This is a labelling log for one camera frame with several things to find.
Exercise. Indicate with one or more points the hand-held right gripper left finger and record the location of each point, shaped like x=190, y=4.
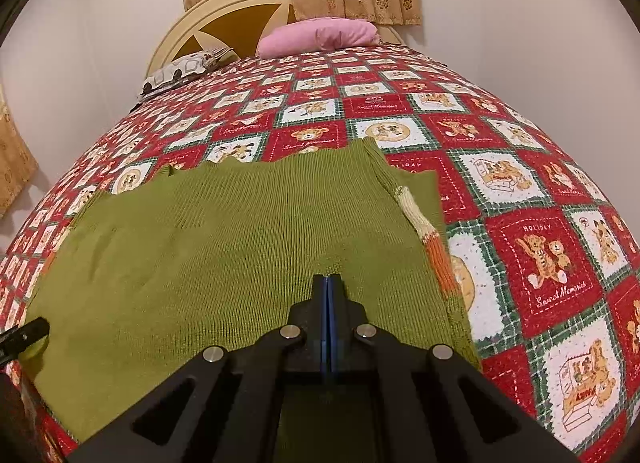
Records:
x=300, y=343

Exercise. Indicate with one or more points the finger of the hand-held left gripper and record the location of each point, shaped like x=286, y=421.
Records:
x=25, y=338

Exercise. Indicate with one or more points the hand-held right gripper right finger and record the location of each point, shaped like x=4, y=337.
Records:
x=352, y=343

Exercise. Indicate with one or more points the green orange cream striped sweater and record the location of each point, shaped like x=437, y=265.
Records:
x=225, y=253

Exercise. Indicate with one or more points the red printed bear blanket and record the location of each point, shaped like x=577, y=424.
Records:
x=530, y=203

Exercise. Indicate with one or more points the white patterned pillow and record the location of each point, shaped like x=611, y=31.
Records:
x=182, y=70

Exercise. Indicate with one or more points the pink pillow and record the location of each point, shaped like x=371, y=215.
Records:
x=320, y=35

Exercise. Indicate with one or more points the cream wooden headboard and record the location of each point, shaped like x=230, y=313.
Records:
x=235, y=8

